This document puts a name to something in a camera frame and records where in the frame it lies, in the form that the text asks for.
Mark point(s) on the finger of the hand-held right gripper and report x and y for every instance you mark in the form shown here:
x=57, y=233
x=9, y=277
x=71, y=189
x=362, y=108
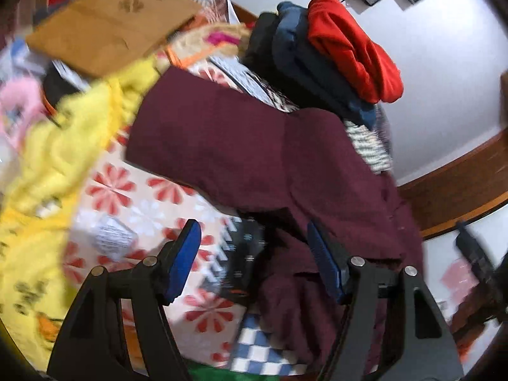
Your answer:
x=472, y=246

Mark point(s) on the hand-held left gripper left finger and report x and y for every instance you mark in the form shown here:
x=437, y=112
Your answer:
x=184, y=258

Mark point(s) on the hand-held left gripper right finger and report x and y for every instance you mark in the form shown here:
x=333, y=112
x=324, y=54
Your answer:
x=323, y=262

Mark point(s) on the maroon knit sweater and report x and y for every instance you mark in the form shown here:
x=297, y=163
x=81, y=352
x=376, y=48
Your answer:
x=254, y=158

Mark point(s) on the white care label tag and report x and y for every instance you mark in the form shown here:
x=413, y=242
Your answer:
x=113, y=238

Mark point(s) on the red floral bedsheet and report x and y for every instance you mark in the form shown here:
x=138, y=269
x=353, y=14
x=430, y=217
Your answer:
x=139, y=194

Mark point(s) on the green cloth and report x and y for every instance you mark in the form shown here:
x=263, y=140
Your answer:
x=238, y=375

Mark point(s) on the yellow fleece blanket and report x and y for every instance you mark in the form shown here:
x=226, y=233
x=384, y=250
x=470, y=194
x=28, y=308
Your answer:
x=63, y=158

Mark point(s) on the navy garment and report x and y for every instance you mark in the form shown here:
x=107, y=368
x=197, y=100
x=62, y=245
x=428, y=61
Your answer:
x=305, y=59

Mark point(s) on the red garment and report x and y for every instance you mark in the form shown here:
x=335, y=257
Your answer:
x=349, y=51

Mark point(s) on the pink plush item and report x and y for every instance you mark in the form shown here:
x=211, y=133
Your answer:
x=20, y=103

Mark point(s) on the black garment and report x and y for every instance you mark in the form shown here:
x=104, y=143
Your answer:
x=262, y=43

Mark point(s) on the brown paw print cloth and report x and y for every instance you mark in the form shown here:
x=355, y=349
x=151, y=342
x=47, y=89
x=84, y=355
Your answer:
x=111, y=24

